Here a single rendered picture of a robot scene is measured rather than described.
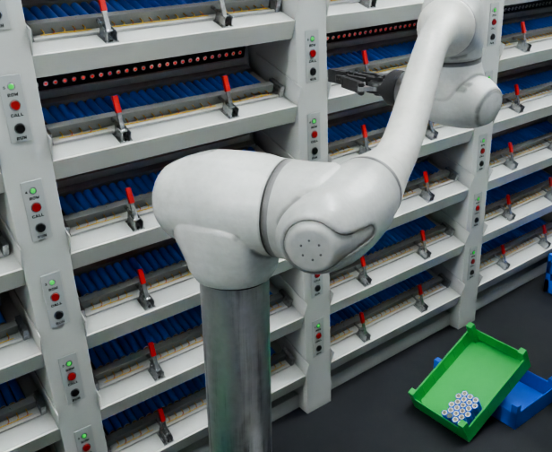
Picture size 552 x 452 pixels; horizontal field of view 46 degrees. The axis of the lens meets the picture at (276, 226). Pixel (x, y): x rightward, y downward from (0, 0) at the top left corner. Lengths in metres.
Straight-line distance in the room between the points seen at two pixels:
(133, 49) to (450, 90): 0.62
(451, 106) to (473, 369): 1.04
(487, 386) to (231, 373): 1.22
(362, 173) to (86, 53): 0.68
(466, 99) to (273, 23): 0.50
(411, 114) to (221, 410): 0.53
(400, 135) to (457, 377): 1.22
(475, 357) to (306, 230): 1.44
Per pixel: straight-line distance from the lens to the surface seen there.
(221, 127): 1.48
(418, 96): 1.05
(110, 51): 1.34
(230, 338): 0.93
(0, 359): 1.47
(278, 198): 0.79
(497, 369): 2.09
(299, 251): 0.75
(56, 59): 1.30
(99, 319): 1.52
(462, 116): 1.26
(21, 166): 1.31
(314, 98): 1.63
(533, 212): 2.59
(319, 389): 2.01
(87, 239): 1.43
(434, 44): 1.11
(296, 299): 1.83
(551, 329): 2.52
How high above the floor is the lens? 1.31
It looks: 24 degrees down
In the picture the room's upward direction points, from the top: 3 degrees counter-clockwise
